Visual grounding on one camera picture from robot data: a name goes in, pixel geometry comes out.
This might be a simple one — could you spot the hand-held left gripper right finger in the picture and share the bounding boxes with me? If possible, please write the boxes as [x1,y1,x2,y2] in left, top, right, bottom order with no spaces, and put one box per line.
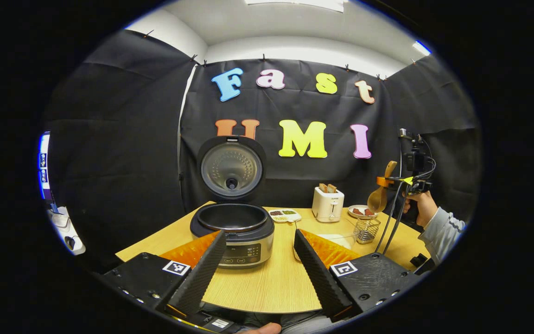
[293,229,423,323]

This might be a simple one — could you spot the lit computer monitor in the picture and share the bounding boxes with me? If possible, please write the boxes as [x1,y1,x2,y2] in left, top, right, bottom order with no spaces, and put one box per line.
[38,132,52,201]

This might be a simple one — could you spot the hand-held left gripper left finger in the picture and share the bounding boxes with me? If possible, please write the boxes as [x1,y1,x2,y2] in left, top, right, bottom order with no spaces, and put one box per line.
[100,231,227,317]

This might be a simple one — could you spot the white toaster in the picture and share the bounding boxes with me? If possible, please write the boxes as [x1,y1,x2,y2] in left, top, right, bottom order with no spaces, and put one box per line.
[312,183,345,223]

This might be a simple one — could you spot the wire chopstick holder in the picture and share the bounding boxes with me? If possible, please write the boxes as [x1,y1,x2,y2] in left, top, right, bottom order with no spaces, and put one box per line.
[354,217,381,244]

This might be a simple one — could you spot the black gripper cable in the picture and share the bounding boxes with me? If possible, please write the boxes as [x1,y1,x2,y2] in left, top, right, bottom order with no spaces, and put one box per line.
[376,181,412,255]

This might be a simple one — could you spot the white side desk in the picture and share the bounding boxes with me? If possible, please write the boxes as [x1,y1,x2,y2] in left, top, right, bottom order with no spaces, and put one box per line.
[48,206,86,256]

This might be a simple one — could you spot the plate with food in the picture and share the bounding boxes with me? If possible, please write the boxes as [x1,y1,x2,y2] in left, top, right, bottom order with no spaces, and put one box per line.
[348,205,379,219]

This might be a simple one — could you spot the clear box of rice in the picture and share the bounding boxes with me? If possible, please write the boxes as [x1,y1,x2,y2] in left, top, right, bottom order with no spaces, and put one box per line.
[293,220,365,260]

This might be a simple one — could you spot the dark grey rice cooker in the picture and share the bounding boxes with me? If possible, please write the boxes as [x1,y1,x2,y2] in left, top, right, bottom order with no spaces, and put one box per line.
[190,135,275,270]

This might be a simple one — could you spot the white divided bean dish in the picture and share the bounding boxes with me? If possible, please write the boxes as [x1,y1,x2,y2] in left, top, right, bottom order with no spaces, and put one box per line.
[267,208,302,223]

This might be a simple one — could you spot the person's grey trousers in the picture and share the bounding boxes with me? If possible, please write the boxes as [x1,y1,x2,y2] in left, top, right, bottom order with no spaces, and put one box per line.
[248,311,333,333]

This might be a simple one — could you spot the wooden spoon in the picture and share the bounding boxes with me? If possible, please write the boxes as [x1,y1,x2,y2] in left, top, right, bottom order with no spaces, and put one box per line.
[368,161,398,213]

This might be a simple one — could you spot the long ceiling light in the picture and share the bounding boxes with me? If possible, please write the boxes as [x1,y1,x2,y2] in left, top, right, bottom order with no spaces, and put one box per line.
[245,0,344,13]

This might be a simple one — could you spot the black backdrop cloth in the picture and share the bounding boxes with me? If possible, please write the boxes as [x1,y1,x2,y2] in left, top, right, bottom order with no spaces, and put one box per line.
[40,30,481,274]

